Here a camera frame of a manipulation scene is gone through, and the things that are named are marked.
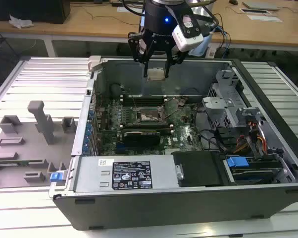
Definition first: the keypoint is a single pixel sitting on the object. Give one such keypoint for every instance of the black drive bay cover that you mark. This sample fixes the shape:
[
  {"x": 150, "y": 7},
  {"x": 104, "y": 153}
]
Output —
[{"x": 198, "y": 168}]

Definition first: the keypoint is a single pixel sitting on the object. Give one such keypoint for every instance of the CPU socket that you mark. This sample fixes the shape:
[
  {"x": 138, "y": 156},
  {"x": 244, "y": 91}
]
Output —
[{"x": 146, "y": 116}]

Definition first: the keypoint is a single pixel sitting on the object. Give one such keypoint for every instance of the green RAM stick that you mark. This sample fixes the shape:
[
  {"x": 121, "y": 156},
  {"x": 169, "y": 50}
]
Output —
[{"x": 20, "y": 163}]

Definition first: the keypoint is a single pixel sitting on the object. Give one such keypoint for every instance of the silver power supply unit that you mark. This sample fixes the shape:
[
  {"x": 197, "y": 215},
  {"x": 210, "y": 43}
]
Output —
[{"x": 94, "y": 173}]

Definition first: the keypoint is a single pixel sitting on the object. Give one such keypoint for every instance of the black RAM slot bank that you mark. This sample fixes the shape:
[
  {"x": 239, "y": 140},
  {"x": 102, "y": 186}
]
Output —
[
  {"x": 144, "y": 100},
  {"x": 146, "y": 130}
]

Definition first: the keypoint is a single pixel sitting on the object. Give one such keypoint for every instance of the grey laptop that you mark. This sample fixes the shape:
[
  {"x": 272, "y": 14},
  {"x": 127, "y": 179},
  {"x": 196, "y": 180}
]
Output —
[{"x": 260, "y": 5}]

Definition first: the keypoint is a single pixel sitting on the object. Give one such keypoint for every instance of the blue case latch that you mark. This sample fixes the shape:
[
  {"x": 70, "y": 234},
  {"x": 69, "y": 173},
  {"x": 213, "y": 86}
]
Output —
[{"x": 55, "y": 177}]

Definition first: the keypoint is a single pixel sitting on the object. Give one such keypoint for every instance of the white crumpled paper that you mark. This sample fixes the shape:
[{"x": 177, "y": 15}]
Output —
[{"x": 20, "y": 21}]

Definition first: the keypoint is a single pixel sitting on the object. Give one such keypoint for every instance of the black hard disk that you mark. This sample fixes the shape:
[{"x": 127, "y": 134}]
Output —
[{"x": 258, "y": 173}]

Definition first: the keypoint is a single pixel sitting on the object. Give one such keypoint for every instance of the black graphics card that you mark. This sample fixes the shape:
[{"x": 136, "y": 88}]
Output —
[{"x": 141, "y": 138}]

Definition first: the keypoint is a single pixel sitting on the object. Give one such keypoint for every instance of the blue disk carrier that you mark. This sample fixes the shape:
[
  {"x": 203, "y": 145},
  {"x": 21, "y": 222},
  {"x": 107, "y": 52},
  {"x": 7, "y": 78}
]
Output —
[{"x": 236, "y": 163}]

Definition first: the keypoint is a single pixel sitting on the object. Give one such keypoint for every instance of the black computer tower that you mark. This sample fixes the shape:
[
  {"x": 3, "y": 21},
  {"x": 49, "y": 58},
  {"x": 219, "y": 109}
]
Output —
[{"x": 35, "y": 11}]

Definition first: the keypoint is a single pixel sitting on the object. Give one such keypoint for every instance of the wooden desk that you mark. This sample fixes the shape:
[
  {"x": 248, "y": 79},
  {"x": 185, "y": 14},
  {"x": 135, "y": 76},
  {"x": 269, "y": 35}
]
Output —
[{"x": 89, "y": 27}]

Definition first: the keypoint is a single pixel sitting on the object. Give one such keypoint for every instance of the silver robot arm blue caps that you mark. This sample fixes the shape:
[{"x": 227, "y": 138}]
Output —
[{"x": 199, "y": 48}]

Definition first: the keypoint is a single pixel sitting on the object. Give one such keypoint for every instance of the green motherboard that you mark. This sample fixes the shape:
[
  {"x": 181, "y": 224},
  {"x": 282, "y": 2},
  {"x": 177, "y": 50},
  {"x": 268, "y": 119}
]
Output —
[{"x": 178, "y": 138}]

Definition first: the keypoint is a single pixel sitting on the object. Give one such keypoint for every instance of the silver metal drive cage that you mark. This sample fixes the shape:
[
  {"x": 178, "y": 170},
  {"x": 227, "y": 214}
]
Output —
[{"x": 218, "y": 106}]

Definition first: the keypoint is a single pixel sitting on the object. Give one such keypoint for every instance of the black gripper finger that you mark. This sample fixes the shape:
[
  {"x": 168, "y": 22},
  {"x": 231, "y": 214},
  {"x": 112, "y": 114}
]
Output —
[
  {"x": 139, "y": 49},
  {"x": 175, "y": 57}
]

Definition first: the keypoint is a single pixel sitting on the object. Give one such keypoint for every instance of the black computer mouse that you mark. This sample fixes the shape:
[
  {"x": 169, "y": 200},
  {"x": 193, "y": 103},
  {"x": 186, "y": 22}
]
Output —
[{"x": 233, "y": 2}]

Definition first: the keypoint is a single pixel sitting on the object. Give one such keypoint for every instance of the silver CPU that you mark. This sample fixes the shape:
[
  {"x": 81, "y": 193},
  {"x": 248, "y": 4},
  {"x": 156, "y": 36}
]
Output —
[{"x": 156, "y": 74}]

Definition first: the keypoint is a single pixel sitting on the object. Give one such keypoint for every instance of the grey parts rack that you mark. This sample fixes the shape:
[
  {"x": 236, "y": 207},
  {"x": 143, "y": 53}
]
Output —
[{"x": 27, "y": 148}]

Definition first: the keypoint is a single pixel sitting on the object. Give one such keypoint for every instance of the black open PC case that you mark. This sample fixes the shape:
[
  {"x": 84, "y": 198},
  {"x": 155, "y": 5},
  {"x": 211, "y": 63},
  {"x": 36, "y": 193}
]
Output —
[{"x": 163, "y": 210}]

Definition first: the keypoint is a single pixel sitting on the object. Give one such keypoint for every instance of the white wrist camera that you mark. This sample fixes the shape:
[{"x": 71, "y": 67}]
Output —
[{"x": 188, "y": 32}]

